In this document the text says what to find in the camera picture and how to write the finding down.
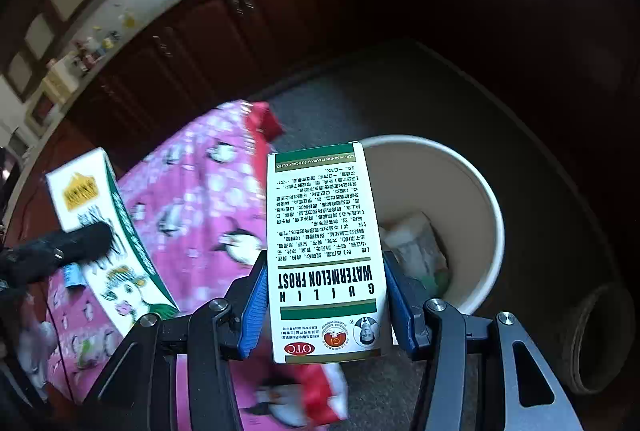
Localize green white medicine box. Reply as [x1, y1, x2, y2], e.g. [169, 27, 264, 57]
[266, 142, 392, 365]

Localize green white milk carton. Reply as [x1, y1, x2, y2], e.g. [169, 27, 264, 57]
[46, 148, 179, 335]

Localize white round trash bin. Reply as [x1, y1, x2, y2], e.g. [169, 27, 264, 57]
[361, 135, 504, 315]

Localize dark wooden kitchen cabinets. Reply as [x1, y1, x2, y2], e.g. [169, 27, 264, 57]
[10, 0, 639, 234]

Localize pink penguin tablecloth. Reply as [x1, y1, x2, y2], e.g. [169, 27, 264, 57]
[44, 99, 350, 431]

